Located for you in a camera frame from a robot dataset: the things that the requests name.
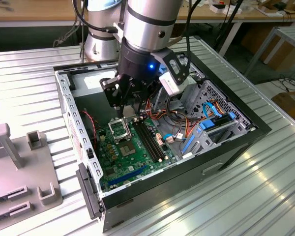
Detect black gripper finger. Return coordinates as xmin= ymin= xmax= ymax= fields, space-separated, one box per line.
xmin=129 ymin=80 xmax=151 ymax=116
xmin=99 ymin=76 xmax=125 ymax=118

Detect CPU with silver top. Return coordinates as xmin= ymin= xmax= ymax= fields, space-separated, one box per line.
xmin=122 ymin=105 xmax=136 ymax=117

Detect metal socket cover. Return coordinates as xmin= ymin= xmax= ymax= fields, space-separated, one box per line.
xmin=107 ymin=118 xmax=132 ymax=143

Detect metal locking lever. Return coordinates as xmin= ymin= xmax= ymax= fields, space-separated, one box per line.
xmin=122 ymin=116 xmax=133 ymax=139

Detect CPU socket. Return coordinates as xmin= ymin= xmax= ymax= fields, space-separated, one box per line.
xmin=116 ymin=139 xmax=137 ymax=158

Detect grey power supply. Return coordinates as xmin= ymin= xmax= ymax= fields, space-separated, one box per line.
xmin=70 ymin=68 xmax=127 ymax=128

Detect grey metal drive cage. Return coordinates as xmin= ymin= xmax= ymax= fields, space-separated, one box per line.
xmin=147 ymin=58 xmax=205 ymax=113

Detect black RAM slot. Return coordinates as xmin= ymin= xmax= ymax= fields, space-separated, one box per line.
xmin=139 ymin=120 xmax=164 ymax=160
xmin=133 ymin=122 xmax=158 ymax=162

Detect green motherboard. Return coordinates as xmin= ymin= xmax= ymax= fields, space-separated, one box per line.
xmin=95 ymin=117 xmax=179 ymax=193

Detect hard disk in blue carrier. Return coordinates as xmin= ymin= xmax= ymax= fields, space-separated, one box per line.
xmin=198 ymin=112 xmax=237 ymax=131

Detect blue expansion slot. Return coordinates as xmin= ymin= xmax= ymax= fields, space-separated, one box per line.
xmin=107 ymin=164 xmax=148 ymax=187

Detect grey perforated disk bay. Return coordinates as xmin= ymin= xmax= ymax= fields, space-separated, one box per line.
xmin=181 ymin=80 xmax=259 ymax=158

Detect black PC case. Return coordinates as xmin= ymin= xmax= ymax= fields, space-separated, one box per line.
xmin=53 ymin=50 xmax=273 ymax=234

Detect black plastic case latch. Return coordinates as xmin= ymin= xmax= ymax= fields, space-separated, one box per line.
xmin=75 ymin=162 xmax=106 ymax=220

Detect wooden desk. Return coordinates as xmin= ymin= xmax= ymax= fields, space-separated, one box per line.
xmin=0 ymin=0 xmax=295 ymax=28

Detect black slanted pole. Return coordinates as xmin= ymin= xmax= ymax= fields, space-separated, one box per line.
xmin=215 ymin=0 xmax=244 ymax=50

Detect brown cardboard boxes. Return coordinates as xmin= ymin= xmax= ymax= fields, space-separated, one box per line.
xmin=240 ymin=24 xmax=295 ymax=72

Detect grey parts rack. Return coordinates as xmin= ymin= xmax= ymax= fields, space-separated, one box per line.
xmin=0 ymin=122 xmax=64 ymax=233

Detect cardboard box with label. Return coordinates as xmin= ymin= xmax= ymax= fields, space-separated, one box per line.
xmin=271 ymin=90 xmax=295 ymax=112

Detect white metal table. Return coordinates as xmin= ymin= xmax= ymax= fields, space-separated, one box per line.
xmin=244 ymin=26 xmax=295 ymax=78

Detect black camera bracket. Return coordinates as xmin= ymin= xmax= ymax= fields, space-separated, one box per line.
xmin=151 ymin=48 xmax=190 ymax=86

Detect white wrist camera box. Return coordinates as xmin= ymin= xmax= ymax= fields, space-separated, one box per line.
xmin=158 ymin=71 xmax=188 ymax=96

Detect red and black twisted wire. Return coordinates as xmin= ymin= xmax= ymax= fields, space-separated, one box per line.
xmin=81 ymin=110 xmax=99 ymax=151

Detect black camera cable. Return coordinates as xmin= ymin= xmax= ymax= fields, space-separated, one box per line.
xmin=185 ymin=0 xmax=203 ymax=72
xmin=72 ymin=0 xmax=119 ymax=34

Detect small silver wrist camera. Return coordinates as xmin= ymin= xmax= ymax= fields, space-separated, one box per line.
xmin=112 ymin=21 xmax=125 ymax=34

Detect pale blue wire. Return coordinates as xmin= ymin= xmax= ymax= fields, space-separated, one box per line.
xmin=163 ymin=133 xmax=186 ymax=141

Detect orange and black wire bundle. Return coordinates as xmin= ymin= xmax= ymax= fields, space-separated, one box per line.
xmin=147 ymin=94 xmax=202 ymax=141

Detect blue disk wire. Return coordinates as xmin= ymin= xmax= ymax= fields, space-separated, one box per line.
xmin=202 ymin=101 xmax=224 ymax=119

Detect blue plastic rail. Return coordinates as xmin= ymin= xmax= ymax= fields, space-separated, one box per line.
xmin=181 ymin=134 xmax=195 ymax=152

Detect orange disk wire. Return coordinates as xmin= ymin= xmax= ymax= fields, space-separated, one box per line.
xmin=210 ymin=98 xmax=228 ymax=116

